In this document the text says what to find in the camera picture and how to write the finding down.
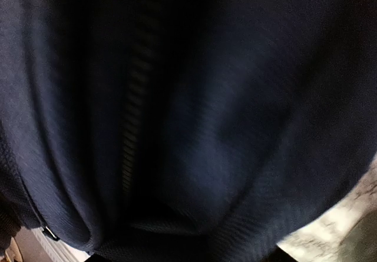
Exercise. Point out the dark grey metal mug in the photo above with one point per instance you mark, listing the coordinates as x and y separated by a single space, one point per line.
361 241

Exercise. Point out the navy blue student backpack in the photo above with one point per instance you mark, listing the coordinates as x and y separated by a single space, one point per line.
182 130

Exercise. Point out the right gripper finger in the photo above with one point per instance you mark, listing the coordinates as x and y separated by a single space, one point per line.
281 256

